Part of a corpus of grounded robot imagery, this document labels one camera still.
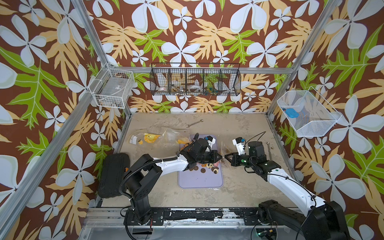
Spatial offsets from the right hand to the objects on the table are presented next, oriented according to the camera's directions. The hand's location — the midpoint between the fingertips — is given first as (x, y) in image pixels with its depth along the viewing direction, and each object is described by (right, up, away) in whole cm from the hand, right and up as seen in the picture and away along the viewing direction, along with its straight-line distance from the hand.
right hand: (224, 155), depth 82 cm
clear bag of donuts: (-31, +8, +22) cm, 39 cm away
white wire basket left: (-65, +39, +4) cm, 76 cm away
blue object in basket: (+41, +24, +4) cm, 47 cm away
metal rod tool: (+34, -2, +16) cm, 38 cm away
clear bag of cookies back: (+1, +2, +2) cm, 3 cm away
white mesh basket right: (+48, +23, 0) cm, 53 cm away
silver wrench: (-21, +17, +31) cm, 41 cm away
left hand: (0, 0, 0) cm, 0 cm away
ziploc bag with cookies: (-48, +9, +13) cm, 51 cm away
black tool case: (-63, -7, +3) cm, 64 cm away
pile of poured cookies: (-5, -8, +9) cm, 13 cm away
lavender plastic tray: (-15, -15, +5) cm, 22 cm away
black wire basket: (-14, +48, +16) cm, 53 cm away
